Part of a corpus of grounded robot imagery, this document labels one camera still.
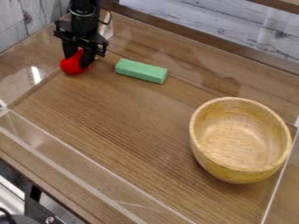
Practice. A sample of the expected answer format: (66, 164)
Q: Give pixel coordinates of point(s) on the black table leg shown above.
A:
(35, 193)

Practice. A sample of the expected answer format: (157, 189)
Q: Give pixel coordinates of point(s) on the clear acrylic tray wall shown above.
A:
(98, 195)

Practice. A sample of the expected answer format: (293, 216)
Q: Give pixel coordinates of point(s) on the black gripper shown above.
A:
(79, 33)

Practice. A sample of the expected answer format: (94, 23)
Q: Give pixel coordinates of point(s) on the black device bottom left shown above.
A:
(26, 212)

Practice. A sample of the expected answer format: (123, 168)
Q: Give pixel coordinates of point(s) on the green rectangular block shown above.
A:
(142, 71)

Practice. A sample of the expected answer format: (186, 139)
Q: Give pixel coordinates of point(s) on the red plush fruit green leaf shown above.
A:
(70, 65)

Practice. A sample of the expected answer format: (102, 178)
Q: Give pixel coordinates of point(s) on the light wooden bowl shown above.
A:
(239, 139)

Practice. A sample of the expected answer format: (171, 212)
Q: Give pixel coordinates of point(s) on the clear acrylic corner bracket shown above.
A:
(106, 25)

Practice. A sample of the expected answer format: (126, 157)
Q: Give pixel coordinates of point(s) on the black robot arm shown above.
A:
(83, 3)

